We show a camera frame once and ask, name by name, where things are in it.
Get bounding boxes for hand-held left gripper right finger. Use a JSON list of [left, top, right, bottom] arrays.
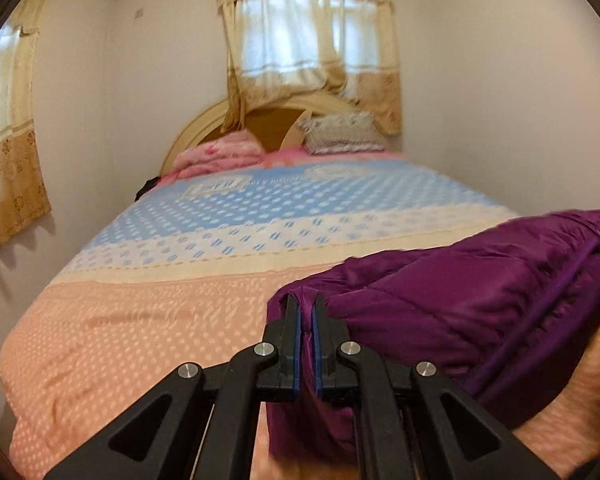
[[312, 292, 563, 480]]

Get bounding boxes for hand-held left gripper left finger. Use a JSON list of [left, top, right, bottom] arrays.
[[42, 292, 301, 480]]

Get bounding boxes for purple hooded puffer jacket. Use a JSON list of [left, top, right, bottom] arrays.
[[266, 207, 600, 466]]

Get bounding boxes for polka dot bedspread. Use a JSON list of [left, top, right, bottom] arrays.
[[0, 152, 600, 480]]

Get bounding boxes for pink folded blanket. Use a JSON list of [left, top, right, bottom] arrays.
[[172, 127, 266, 178]]

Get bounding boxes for striped patterned pillow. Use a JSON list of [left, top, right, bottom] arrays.
[[297, 112, 386, 155]]

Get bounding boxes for dark cloth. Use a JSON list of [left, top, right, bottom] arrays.
[[134, 176, 161, 202]]

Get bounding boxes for cream wooden headboard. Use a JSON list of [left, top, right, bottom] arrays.
[[160, 92, 331, 176]]

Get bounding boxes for beige floral curtain with valance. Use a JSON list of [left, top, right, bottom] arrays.
[[216, 0, 402, 136]]

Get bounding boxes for wide beige floral curtain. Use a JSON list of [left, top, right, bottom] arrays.
[[0, 0, 53, 261]]

